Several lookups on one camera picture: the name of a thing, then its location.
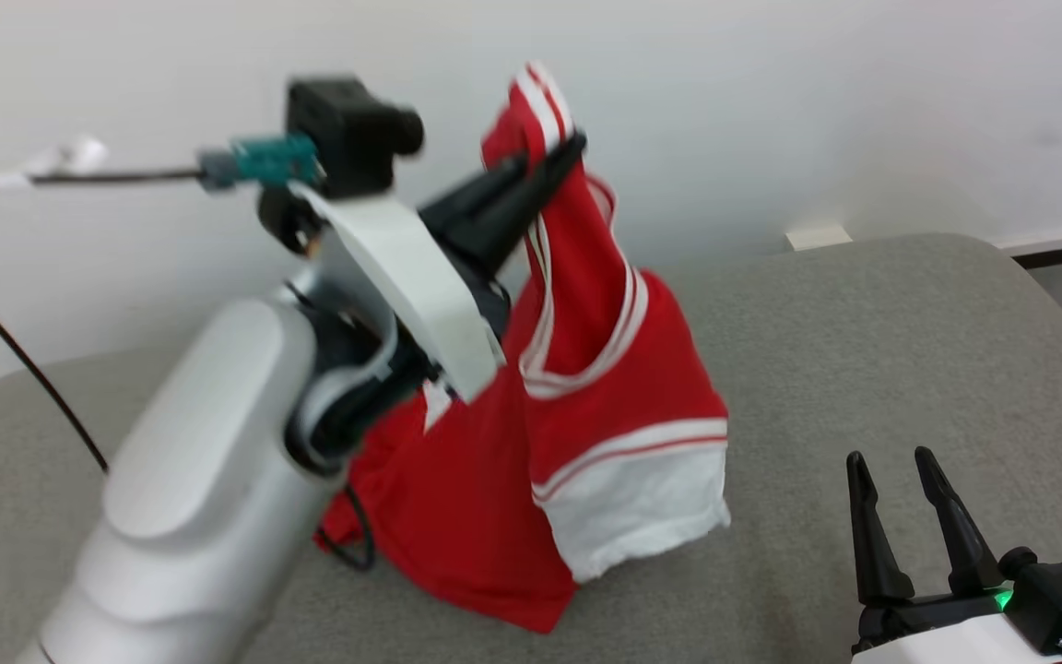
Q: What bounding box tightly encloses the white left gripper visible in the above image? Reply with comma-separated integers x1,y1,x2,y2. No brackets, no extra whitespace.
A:
259,134,587,405

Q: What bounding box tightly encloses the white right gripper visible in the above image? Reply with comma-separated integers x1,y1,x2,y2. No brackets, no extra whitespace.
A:
846,446,1062,664

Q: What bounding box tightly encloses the red white lettered jersey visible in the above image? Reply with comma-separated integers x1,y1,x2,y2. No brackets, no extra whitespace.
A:
314,60,733,635

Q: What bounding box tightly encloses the white wall box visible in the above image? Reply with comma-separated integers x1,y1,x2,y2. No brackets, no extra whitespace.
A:
785,224,855,252

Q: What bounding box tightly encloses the black cable with teal plug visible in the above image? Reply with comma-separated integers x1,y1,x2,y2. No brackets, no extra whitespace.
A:
0,136,377,573

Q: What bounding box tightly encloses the white cable label tag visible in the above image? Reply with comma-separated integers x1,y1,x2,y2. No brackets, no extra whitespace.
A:
0,136,110,191

